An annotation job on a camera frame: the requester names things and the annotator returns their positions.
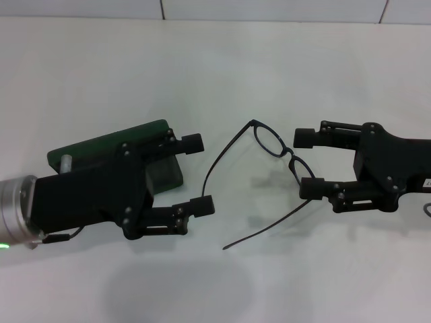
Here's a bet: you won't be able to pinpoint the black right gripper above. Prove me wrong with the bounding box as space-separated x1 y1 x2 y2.
293 120 431 213

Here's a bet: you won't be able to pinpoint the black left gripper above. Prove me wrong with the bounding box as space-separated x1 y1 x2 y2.
29 133 160 241

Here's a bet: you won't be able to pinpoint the black glasses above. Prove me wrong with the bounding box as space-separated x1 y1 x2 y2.
201 119 317 250

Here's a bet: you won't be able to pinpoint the green glasses case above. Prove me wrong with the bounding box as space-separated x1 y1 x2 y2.
46 118 185 196

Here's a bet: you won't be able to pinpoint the silver left connector plug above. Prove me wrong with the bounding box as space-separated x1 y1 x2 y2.
60 153 74 174

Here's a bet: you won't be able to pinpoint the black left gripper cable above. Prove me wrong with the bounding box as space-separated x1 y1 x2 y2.
40 225 86 244

